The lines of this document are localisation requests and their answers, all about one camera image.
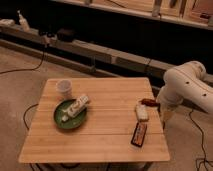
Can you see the dark box on ledge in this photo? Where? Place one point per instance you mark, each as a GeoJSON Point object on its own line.
{"type": "Point", "coordinates": [66, 35]}

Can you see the translucent plastic cup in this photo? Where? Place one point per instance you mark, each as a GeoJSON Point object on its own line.
{"type": "Point", "coordinates": [64, 88]}

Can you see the green ceramic bowl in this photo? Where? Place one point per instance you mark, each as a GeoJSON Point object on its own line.
{"type": "Point", "coordinates": [72, 123]}

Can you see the black power adapter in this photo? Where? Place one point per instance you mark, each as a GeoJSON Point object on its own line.
{"type": "Point", "coordinates": [47, 36]}

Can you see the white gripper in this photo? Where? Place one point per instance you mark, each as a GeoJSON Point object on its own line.
{"type": "Point", "coordinates": [166, 111]}

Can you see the dark candy bar wrapper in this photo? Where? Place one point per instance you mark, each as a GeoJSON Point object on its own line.
{"type": "Point", "coordinates": [139, 134]}

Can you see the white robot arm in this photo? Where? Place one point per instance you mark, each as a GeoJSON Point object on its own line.
{"type": "Point", "coordinates": [181, 82]}

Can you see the white spray bottle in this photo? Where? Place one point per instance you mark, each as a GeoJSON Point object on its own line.
{"type": "Point", "coordinates": [23, 22]}

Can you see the wooden table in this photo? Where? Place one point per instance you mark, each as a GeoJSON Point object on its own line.
{"type": "Point", "coordinates": [105, 135]}

